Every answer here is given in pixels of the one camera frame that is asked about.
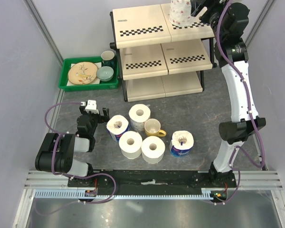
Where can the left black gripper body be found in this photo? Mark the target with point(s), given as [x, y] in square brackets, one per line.
[95, 118]

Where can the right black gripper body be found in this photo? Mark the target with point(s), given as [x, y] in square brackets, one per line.
[211, 15]

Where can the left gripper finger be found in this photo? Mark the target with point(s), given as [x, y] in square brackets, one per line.
[105, 116]
[82, 109]

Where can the floral white paper towel roll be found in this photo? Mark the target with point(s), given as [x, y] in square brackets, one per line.
[179, 13]

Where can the plain white paper towel roll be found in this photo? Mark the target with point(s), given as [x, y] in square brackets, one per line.
[130, 144]
[153, 149]

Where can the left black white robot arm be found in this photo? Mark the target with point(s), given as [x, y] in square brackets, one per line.
[56, 154]

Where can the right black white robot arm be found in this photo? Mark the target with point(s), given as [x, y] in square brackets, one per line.
[228, 21]

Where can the cream three-tier shelf rack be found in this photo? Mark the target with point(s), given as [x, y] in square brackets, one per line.
[158, 59]

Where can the blue wrapped paper towel roll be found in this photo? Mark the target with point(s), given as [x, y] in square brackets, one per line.
[117, 126]
[181, 143]

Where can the green plastic tray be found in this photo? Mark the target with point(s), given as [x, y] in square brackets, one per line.
[68, 86]

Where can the floral ceramic plate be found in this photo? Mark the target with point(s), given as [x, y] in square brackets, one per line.
[82, 73]

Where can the light green ceramic bowl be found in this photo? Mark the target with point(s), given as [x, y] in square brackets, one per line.
[105, 73]

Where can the yellow ceramic mug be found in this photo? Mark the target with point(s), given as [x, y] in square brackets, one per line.
[153, 128]

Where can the dark green mug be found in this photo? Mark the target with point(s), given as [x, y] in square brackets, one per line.
[108, 58]

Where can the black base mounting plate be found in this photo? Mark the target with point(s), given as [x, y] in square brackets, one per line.
[165, 181]

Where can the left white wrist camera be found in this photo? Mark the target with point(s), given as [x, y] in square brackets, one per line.
[91, 106]

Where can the blue slotted cable duct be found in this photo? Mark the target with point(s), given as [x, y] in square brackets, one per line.
[90, 195]

